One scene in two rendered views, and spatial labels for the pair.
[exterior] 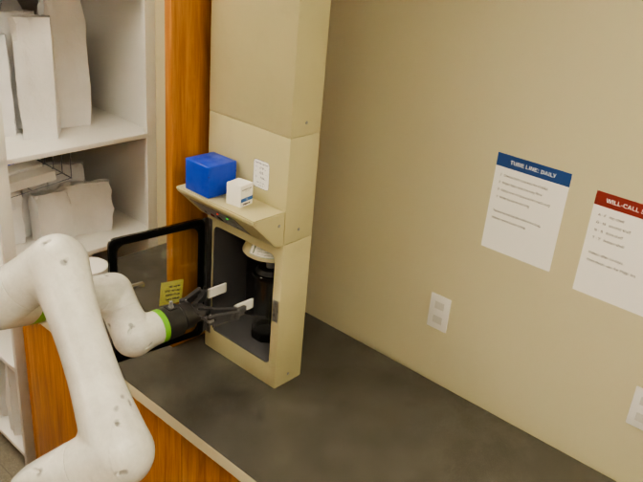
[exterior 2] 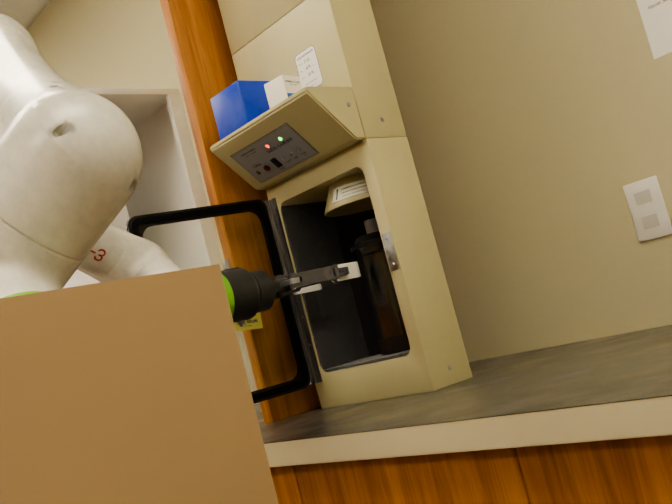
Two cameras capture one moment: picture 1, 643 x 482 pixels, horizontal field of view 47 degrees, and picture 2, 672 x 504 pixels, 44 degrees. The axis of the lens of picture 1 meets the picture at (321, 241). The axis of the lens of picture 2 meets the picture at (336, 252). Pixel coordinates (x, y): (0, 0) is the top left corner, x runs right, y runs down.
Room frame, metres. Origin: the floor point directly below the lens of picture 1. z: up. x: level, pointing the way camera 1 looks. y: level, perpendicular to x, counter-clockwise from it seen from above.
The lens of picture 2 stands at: (0.33, 0.02, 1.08)
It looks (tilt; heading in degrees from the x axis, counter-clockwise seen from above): 5 degrees up; 7
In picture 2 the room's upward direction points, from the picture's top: 15 degrees counter-clockwise
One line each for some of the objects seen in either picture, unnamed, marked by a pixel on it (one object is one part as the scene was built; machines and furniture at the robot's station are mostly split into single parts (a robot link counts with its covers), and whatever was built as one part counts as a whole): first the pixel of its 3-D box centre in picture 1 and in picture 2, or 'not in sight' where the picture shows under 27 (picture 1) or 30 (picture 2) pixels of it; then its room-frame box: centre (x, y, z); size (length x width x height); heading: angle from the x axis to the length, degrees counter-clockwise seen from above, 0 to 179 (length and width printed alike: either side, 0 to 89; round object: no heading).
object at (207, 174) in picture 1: (210, 174); (248, 110); (1.92, 0.32, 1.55); 0.10 x 0.10 x 0.09; 50
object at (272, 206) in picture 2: (207, 277); (292, 290); (2.00, 0.34, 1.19); 0.03 x 0.02 x 0.39; 50
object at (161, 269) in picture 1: (159, 290); (222, 305); (1.90, 0.46, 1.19); 0.30 x 0.01 x 0.40; 132
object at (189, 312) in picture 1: (191, 313); (267, 289); (1.79, 0.34, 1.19); 0.09 x 0.08 x 0.07; 139
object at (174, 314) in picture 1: (169, 320); (232, 293); (1.73, 0.39, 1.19); 0.09 x 0.06 x 0.12; 49
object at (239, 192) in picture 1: (239, 192); (285, 95); (1.84, 0.23, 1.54); 0.05 x 0.05 x 0.06; 57
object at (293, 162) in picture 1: (274, 242); (368, 202); (2.01, 0.14, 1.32); 0.32 x 0.25 x 0.77; 50
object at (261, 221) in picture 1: (229, 215); (283, 142); (1.87, 0.26, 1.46); 0.32 x 0.12 x 0.10; 50
